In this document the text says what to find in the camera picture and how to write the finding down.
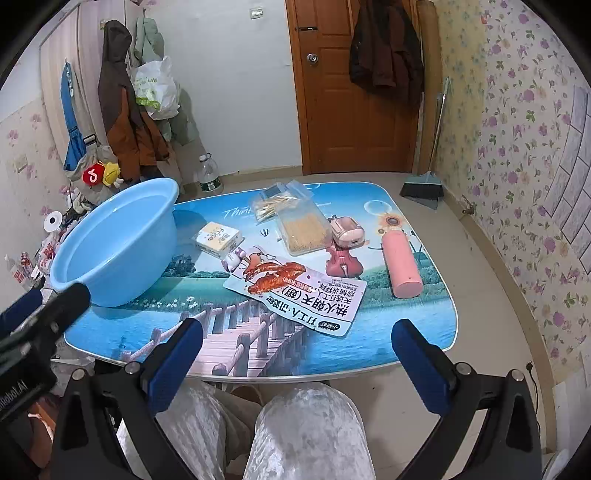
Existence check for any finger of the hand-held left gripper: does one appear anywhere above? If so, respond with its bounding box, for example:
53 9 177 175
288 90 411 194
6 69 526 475
0 288 44 337
0 282 92 357

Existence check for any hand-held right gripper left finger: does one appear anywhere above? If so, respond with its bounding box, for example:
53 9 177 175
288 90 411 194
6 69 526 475
50 318 206 480

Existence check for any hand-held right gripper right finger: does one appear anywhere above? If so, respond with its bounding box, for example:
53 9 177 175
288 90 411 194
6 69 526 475
390 318 543 480

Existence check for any light blue plastic basin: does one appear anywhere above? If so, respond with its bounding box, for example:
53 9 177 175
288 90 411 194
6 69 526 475
48 178 180 308

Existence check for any pink cylindrical bottle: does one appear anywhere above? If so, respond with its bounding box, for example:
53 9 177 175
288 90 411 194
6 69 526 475
381 231 424 299

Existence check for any yellow white tissue pack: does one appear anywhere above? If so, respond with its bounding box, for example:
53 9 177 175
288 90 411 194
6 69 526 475
191 222 244 259

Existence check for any white snack packet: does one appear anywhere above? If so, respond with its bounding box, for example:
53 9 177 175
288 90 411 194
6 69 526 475
223 244 368 337

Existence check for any small pink case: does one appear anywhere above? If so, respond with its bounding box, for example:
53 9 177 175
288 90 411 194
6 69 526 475
329 217 365 252

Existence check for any clear box of toothpicks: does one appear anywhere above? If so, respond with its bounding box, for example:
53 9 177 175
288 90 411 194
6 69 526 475
276 203 334 257

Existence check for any clear bag of cotton swabs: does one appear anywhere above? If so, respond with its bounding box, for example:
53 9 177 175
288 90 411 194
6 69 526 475
250 180 315 225

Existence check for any grey shoulder bag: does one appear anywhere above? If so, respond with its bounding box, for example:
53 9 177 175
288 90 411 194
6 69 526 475
65 145 121 206

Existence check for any printed scenery desktop table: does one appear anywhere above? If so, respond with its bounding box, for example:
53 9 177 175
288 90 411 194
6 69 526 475
64 181 459 384

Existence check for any pile of red white packets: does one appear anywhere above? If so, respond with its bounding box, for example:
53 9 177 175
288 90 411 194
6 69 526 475
4 235 61 296

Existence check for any person's left leg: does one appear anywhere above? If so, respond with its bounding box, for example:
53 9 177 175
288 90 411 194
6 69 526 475
154 381 264 480

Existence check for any person's leg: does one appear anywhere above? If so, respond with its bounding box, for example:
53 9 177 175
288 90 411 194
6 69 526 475
242 382 377 480
154 381 264 480

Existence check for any person's right leg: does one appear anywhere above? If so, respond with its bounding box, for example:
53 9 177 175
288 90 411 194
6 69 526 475
242 382 377 480

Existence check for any red plush charm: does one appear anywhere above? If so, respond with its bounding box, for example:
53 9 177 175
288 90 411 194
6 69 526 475
82 162 106 188

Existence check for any blue hanging bag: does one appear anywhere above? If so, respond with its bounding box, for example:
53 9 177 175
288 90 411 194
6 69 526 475
61 62 88 171

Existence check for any clear plastic water bottle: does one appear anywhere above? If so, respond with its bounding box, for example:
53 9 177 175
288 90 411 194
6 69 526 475
198 154 224 195

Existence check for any brown orange hooded jacket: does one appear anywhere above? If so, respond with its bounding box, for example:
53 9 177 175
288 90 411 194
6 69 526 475
98 20 171 181

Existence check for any white green plastic bag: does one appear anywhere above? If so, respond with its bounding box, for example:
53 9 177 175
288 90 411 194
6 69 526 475
129 55 181 121

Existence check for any brown wooden door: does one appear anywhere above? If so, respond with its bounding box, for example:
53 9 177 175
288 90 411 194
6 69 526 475
285 0 423 176

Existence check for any pale green jacket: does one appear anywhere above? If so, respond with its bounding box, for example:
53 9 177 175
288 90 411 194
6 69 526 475
134 16 201 146

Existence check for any dark brown hanging jacket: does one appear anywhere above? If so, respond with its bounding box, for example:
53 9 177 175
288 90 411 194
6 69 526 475
348 0 426 107

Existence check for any black cable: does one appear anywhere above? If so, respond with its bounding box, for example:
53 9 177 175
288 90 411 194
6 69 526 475
525 362 541 407

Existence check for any broom with metal handle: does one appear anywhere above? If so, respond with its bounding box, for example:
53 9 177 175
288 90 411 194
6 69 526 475
399 78 451 212

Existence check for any grey brick wall sticker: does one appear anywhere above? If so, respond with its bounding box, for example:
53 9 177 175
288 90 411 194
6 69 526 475
542 85 591 254

